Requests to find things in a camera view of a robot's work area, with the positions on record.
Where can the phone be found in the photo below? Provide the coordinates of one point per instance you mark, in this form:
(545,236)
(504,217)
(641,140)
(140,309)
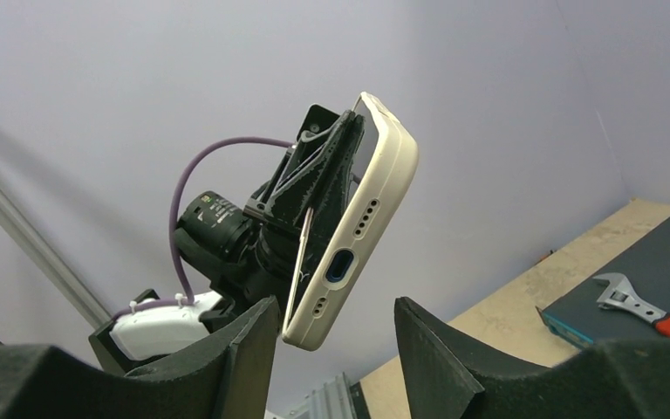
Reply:
(342,228)

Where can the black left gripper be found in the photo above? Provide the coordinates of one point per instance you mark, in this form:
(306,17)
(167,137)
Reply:
(314,174)

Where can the red handled adjustable wrench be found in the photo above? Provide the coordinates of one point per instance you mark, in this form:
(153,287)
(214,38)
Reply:
(620,295)

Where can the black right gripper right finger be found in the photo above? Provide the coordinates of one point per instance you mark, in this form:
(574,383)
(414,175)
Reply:
(450,374)

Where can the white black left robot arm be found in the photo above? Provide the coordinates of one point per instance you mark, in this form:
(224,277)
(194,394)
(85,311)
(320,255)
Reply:
(201,235)

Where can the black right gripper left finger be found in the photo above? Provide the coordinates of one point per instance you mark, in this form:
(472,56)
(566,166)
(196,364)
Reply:
(225,375)

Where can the aluminium frame rail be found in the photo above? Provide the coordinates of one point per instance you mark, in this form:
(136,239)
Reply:
(50,263)

